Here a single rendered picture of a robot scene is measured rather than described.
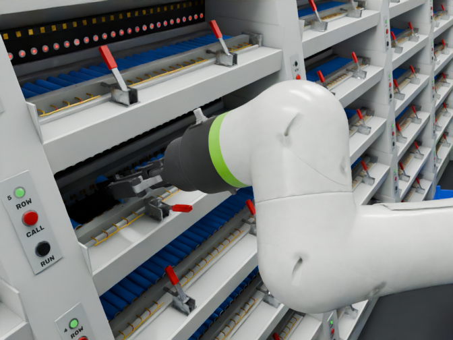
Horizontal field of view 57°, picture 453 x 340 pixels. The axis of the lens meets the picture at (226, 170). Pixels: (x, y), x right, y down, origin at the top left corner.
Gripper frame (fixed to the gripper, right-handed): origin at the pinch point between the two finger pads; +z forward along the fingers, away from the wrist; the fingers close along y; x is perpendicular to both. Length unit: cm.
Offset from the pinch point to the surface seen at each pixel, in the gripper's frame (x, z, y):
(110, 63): -17.2, -8.1, -2.7
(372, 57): 5, -2, -117
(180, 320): 26.9, 2.1, -0.4
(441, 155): 84, 17, -224
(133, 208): 4.6, 0.0, -0.6
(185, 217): 10.2, -3.3, -6.8
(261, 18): -18, -7, -48
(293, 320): 62, 17, -43
